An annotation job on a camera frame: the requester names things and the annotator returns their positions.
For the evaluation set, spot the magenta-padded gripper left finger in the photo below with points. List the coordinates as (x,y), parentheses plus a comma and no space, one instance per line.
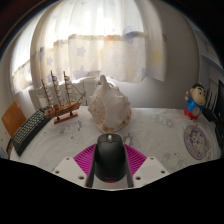
(81,163)

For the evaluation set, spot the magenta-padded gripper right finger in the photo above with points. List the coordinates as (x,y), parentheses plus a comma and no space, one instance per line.
(136,163)

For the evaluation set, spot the black computer mouse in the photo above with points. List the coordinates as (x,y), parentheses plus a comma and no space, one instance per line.
(110,158)

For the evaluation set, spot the white printed tablecloth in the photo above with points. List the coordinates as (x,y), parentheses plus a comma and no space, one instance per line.
(156,126)

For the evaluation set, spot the wooden model sailing ship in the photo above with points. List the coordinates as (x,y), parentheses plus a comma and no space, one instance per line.
(63,108)

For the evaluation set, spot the black keyboard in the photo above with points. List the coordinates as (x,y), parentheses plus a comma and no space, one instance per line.
(29,130)

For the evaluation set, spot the large white conch shell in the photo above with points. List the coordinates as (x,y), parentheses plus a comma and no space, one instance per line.
(109,106)

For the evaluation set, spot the white radiator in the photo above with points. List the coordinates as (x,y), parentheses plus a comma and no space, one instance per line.
(37,96)

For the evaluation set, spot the wooden chair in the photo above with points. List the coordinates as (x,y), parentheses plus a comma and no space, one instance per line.
(13,118)

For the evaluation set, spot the cartoon boy figurine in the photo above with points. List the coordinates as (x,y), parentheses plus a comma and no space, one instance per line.
(194,103)

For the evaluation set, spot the white star-print curtain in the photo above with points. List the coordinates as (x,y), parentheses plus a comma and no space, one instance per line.
(106,43)

